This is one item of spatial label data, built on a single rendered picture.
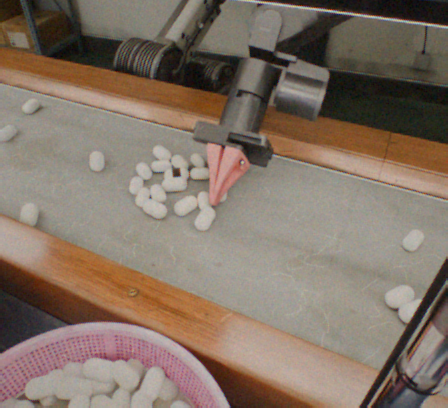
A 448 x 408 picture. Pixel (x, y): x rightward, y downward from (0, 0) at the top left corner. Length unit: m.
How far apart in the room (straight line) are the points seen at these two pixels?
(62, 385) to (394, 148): 0.54
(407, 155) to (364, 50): 1.91
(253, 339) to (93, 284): 0.18
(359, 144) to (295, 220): 0.19
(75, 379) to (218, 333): 0.14
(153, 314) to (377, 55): 2.29
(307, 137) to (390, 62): 1.94
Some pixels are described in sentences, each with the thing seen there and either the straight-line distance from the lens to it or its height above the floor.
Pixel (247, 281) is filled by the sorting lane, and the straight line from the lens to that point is 0.46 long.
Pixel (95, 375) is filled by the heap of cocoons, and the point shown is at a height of 0.74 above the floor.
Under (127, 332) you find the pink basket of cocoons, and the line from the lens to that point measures 0.41.
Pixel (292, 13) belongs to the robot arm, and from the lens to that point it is 0.57.
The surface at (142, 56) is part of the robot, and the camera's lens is 0.92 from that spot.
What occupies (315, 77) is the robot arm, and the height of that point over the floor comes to 0.89.
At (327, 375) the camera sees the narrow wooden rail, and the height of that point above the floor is 0.77.
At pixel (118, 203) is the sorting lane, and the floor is 0.74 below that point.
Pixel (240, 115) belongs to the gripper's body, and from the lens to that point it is 0.52.
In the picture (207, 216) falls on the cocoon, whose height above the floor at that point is 0.76.
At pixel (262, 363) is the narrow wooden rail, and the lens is 0.38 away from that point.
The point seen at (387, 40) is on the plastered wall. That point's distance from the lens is 2.52.
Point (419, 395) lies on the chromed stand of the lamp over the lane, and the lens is 0.26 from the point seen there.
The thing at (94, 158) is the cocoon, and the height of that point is 0.76.
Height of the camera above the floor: 1.11
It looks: 40 degrees down
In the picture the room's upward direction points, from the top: straight up
